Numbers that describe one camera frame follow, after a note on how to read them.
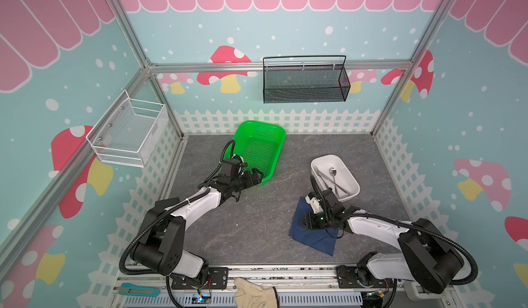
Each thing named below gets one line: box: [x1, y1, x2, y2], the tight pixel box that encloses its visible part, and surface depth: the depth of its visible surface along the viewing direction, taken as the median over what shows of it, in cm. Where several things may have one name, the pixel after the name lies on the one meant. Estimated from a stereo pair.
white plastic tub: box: [310, 154, 361, 202], surface depth 104 cm
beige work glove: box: [234, 277, 280, 308], surface depth 72 cm
